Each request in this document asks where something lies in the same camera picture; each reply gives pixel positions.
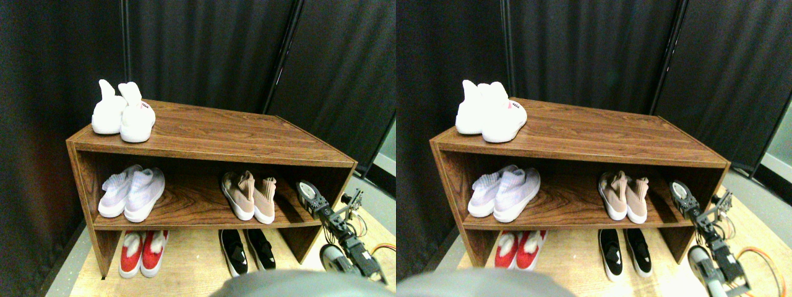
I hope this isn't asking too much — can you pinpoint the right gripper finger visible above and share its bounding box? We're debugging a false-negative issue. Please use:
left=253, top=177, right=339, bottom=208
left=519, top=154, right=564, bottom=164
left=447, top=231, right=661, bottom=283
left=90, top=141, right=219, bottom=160
left=669, top=179, right=702, bottom=218
left=295, top=179, right=328, bottom=216

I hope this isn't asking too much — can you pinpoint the black curtain pole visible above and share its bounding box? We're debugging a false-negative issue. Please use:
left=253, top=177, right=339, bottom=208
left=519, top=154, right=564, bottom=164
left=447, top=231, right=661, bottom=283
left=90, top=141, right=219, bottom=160
left=365, top=111, right=396, bottom=178
left=121, top=0, right=132, bottom=101
left=263, top=0, right=305, bottom=116
left=650, top=0, right=689, bottom=116

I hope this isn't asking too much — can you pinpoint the brown shoe rack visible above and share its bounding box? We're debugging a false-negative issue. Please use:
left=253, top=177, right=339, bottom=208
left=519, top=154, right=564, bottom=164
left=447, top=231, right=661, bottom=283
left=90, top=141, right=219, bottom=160
left=66, top=99, right=358, bottom=280
left=430, top=98, right=732, bottom=268

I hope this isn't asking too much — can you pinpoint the red shoe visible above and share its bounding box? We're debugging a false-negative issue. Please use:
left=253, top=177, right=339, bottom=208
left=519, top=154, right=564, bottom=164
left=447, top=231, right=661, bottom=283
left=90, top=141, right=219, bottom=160
left=494, top=231, right=522, bottom=269
left=140, top=230, right=169, bottom=278
left=119, top=231, right=147, bottom=279
left=515, top=230, right=548, bottom=270

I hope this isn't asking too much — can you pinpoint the white shoe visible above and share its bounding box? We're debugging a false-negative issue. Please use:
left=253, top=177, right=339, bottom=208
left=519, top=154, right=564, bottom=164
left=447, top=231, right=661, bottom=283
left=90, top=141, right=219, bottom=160
left=118, top=82, right=157, bottom=144
left=455, top=80, right=489, bottom=135
left=478, top=82, right=528, bottom=144
left=92, top=79, right=128, bottom=135

